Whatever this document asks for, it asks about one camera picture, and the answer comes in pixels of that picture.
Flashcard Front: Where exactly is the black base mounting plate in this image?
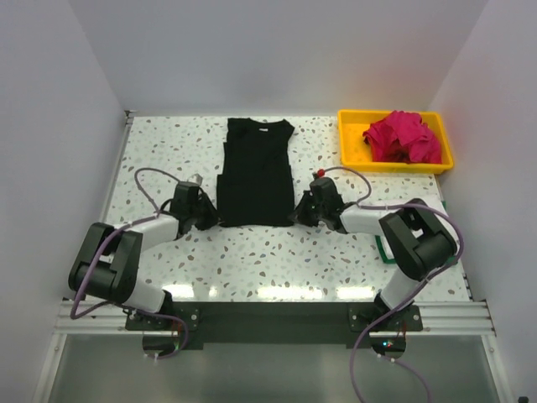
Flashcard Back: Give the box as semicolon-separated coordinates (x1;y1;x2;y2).
125;301;423;352

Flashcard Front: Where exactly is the yellow plastic bin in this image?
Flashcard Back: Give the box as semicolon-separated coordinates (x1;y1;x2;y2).
337;109;455;175

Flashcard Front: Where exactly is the folded green t shirt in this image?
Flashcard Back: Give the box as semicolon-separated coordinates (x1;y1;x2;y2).
374;195;460;264

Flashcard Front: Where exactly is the black t shirt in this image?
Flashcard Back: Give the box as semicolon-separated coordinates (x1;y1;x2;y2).
216;118;295;228

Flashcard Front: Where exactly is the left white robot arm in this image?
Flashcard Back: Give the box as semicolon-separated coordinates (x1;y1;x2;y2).
68;181;219;329

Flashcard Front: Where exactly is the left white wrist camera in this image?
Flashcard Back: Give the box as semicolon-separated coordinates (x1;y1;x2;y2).
187;174;203;186

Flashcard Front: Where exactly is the folded white t shirt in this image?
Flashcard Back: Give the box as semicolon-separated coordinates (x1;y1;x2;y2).
375;195;449;261

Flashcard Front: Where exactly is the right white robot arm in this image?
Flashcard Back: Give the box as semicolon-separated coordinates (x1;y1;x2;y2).
289;177;461;330

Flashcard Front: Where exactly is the pink t shirt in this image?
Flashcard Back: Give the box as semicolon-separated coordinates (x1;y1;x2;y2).
362;111;441;164

